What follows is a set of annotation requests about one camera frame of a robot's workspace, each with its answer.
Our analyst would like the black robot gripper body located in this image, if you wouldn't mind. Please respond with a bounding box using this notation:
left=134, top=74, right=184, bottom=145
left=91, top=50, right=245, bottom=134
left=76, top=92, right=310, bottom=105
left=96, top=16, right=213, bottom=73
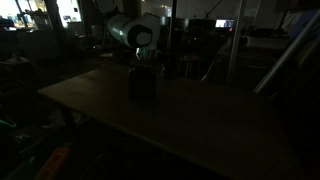
left=134, top=48, right=162, bottom=70

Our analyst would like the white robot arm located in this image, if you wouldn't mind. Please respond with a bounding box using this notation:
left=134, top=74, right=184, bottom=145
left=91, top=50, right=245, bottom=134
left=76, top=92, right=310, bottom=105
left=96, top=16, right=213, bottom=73
left=107, top=13, right=161, bottom=69

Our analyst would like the dark open box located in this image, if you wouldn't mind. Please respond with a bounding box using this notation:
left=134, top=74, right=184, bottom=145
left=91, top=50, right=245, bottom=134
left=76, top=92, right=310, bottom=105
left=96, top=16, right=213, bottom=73
left=128, top=68, right=156, bottom=100

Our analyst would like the wooden stool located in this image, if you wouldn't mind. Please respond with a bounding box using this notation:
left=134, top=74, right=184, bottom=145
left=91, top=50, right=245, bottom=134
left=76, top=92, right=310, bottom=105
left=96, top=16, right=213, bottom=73
left=178, top=55, right=202, bottom=78

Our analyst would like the lit computer monitor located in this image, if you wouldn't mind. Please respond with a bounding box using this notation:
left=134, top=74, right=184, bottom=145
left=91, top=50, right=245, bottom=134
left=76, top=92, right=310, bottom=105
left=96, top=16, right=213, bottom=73
left=215, top=19, right=234, bottom=28

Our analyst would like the metal tripod pole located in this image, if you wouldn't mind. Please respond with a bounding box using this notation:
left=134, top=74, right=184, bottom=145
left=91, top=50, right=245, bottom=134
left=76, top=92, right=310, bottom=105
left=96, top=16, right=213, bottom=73
left=226, top=0, right=247, bottom=85

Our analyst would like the orange tool on floor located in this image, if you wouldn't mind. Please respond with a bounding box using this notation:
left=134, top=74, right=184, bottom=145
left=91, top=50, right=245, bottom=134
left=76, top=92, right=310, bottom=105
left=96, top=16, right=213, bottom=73
left=34, top=146, right=70, bottom=180

